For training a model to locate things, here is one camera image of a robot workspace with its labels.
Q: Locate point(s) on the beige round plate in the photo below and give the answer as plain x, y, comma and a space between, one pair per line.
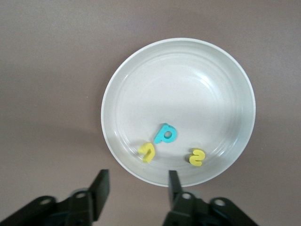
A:
178, 94

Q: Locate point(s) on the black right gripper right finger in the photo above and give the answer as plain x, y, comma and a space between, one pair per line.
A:
178, 204

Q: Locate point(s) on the yellow foam letter s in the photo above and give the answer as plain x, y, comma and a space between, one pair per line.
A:
197, 157

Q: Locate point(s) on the teal letter a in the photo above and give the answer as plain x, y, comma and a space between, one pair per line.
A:
162, 137

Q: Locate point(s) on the yellow foam letter u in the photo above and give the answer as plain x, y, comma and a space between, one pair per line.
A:
149, 154

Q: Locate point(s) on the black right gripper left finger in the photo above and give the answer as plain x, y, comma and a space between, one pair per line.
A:
101, 188

